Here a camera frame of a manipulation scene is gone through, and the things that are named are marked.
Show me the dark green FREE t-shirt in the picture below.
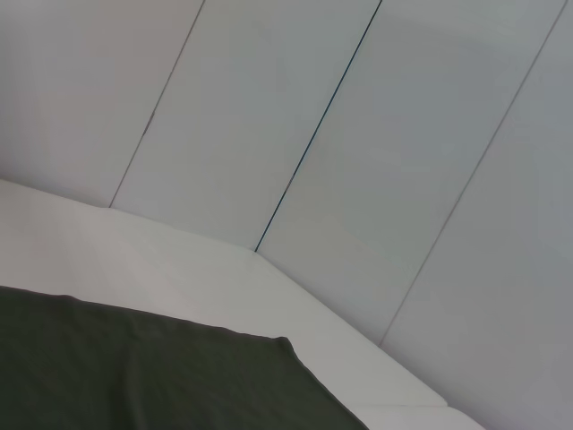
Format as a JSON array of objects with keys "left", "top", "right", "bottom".
[{"left": 0, "top": 285, "right": 372, "bottom": 430}]

